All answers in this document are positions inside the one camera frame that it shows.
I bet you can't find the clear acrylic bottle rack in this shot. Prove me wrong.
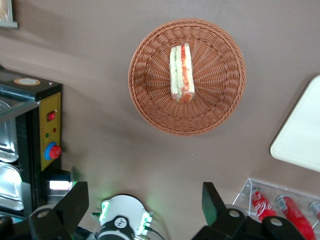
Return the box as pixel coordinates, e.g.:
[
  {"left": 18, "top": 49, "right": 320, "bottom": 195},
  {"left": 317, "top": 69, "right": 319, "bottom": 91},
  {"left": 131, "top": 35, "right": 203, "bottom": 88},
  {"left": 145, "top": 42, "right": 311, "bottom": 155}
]
[{"left": 231, "top": 177, "right": 320, "bottom": 240}]

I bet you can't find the black food warmer cabinet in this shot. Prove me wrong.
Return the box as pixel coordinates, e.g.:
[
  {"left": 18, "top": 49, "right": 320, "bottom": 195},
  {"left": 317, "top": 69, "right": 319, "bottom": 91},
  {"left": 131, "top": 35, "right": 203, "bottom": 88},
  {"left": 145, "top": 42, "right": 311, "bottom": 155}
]
[{"left": 0, "top": 69, "right": 63, "bottom": 221}]

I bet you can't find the red cola bottle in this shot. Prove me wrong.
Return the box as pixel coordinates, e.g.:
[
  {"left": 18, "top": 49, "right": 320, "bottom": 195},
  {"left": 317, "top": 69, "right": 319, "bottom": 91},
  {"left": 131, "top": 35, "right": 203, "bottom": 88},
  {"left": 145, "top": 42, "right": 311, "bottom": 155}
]
[
  {"left": 275, "top": 194, "right": 316, "bottom": 240},
  {"left": 308, "top": 200, "right": 320, "bottom": 221},
  {"left": 250, "top": 189, "right": 278, "bottom": 224}
]

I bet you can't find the steel warmer pan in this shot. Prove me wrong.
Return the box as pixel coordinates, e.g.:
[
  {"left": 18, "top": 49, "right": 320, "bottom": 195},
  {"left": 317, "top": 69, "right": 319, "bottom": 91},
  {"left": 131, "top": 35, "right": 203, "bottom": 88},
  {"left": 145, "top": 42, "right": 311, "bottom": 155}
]
[
  {"left": 0, "top": 99, "right": 20, "bottom": 164},
  {"left": 0, "top": 163, "right": 25, "bottom": 211}
]

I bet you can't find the red and blue warmer knob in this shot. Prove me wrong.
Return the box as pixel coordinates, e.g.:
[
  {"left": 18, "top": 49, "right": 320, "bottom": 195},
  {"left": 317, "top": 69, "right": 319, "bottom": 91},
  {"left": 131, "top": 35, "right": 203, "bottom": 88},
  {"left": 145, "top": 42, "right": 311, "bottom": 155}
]
[{"left": 44, "top": 141, "right": 62, "bottom": 161}]

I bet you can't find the small silver metal box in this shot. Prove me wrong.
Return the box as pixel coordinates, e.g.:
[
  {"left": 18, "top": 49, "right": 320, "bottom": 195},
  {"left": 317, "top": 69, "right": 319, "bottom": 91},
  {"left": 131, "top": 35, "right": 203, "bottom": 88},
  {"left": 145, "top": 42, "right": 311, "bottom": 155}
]
[{"left": 45, "top": 169, "right": 77, "bottom": 202}]

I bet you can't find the cream rectangular tray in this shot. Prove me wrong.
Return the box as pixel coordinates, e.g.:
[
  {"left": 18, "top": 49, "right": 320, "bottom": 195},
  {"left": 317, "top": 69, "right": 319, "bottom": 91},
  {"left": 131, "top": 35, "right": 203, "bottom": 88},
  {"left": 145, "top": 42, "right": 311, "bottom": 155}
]
[{"left": 269, "top": 74, "right": 320, "bottom": 173}]

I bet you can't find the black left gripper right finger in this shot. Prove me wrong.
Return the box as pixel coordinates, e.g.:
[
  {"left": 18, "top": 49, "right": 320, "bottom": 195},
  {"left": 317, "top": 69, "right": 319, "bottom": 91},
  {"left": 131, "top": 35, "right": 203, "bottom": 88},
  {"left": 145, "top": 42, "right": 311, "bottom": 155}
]
[{"left": 191, "top": 181, "right": 306, "bottom": 240}]

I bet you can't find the triangle sandwich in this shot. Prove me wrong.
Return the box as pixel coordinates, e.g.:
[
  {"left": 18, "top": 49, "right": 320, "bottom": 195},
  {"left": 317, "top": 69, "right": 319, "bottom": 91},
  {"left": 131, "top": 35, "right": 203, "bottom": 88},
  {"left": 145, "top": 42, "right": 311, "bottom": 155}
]
[{"left": 169, "top": 43, "right": 196, "bottom": 104}]

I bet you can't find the round brown wicker basket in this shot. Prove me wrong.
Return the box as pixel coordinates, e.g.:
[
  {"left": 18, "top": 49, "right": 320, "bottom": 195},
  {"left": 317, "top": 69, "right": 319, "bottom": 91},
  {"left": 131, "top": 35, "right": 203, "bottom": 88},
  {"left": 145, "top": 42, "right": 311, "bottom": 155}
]
[{"left": 127, "top": 18, "right": 247, "bottom": 137}]

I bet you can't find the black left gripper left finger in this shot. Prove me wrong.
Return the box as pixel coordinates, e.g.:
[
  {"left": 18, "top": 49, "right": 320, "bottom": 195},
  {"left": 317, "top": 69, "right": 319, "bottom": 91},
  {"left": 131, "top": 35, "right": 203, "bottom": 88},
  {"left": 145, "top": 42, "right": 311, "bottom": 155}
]
[{"left": 28, "top": 181, "right": 90, "bottom": 240}]

